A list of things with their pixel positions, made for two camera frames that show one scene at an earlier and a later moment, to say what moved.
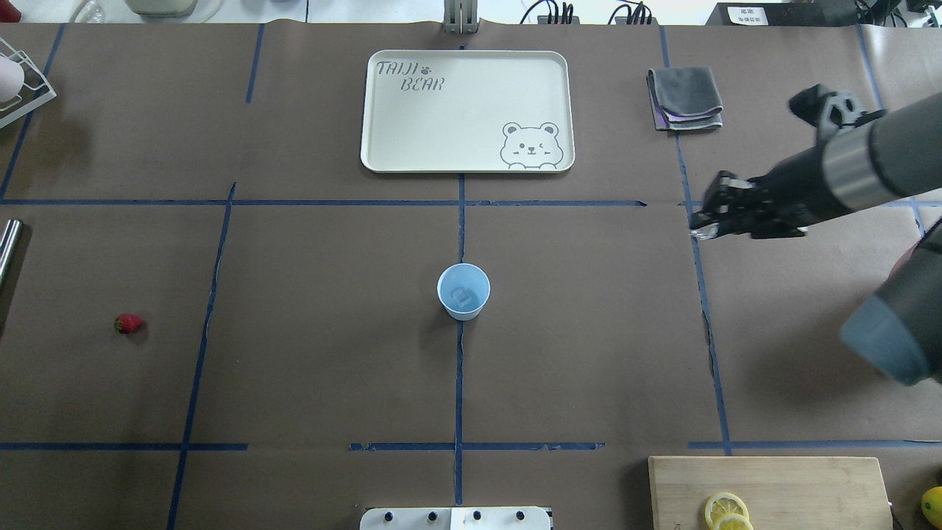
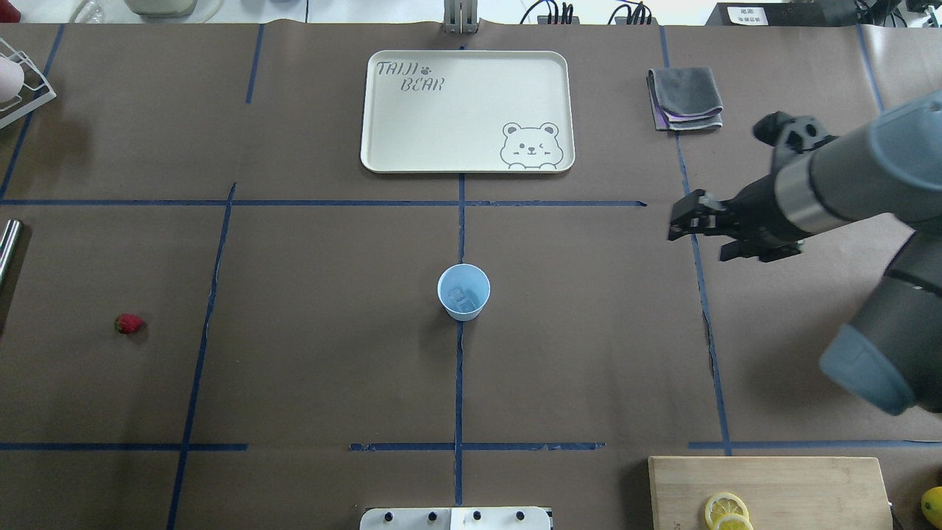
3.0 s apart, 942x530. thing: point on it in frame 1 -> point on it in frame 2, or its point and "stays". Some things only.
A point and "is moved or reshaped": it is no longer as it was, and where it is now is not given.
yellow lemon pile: x=932 y=506 stays
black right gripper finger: x=727 y=223 -> x=765 y=249
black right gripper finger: x=727 y=193 -> x=692 y=213
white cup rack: x=35 y=92 stays
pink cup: x=12 y=79 stays
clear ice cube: x=707 y=232 is moved or reshaped
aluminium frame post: x=461 y=16 stays
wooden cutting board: x=783 y=493 stays
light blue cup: x=463 y=289 stays
